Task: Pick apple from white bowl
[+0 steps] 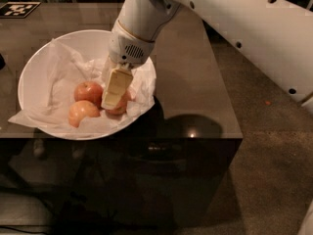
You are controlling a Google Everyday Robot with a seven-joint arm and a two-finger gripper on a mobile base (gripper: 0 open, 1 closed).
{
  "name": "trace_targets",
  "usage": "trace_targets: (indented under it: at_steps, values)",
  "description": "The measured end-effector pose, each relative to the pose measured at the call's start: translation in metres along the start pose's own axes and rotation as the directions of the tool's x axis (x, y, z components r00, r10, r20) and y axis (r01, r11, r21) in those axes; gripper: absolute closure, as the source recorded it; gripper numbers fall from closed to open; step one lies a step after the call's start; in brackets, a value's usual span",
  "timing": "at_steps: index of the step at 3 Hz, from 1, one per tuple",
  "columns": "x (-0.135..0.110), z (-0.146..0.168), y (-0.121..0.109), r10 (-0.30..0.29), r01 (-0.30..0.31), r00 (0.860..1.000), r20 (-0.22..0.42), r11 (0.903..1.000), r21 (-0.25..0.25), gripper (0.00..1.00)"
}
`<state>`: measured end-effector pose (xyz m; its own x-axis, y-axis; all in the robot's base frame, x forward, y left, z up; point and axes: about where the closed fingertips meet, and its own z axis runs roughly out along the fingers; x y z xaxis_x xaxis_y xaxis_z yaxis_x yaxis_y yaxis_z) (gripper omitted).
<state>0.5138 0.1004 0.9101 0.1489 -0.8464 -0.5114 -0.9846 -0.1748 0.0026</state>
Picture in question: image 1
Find black white fiducial marker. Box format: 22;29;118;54
0;2;40;19

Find white crumpled paper liner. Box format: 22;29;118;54
8;38;157;136

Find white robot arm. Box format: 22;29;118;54
112;0;313;235

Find dark glossy table cabinet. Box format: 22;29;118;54
0;9;243;235

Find small black object left edge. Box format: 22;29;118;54
0;54;6;70

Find pale red apple front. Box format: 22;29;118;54
67;100;100;127

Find white bowl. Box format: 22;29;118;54
18;28;157;141

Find black cable on floor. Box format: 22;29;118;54
0;224;50;235

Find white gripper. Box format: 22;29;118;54
101;21;155;110

